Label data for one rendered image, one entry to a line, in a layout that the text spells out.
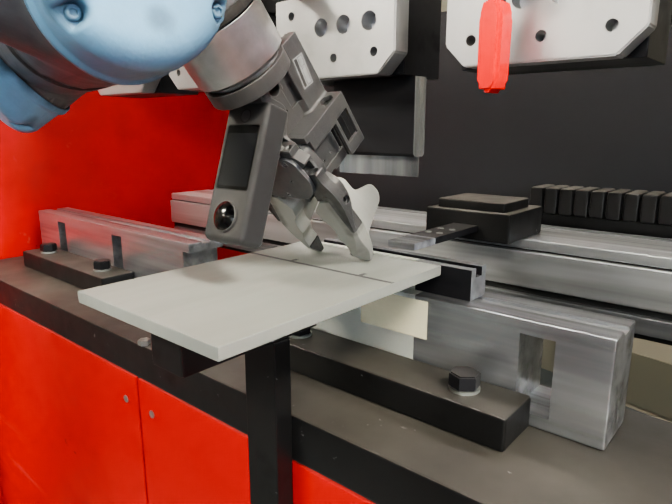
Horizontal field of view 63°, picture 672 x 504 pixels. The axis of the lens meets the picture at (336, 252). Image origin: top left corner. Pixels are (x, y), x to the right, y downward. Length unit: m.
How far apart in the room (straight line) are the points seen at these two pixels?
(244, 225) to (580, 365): 0.29
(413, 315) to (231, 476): 0.26
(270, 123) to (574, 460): 0.35
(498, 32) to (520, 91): 0.62
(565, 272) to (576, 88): 0.37
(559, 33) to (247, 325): 0.30
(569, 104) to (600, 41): 0.58
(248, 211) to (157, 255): 0.45
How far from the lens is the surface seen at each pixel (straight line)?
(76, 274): 0.98
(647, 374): 2.57
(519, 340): 0.50
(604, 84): 1.01
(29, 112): 0.37
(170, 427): 0.70
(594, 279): 0.74
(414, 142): 0.54
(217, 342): 0.35
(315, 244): 0.57
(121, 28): 0.22
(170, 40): 0.23
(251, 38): 0.42
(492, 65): 0.43
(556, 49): 0.45
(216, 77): 0.42
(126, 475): 0.85
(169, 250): 0.83
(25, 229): 1.28
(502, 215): 0.72
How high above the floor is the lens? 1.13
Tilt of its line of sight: 13 degrees down
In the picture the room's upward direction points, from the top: straight up
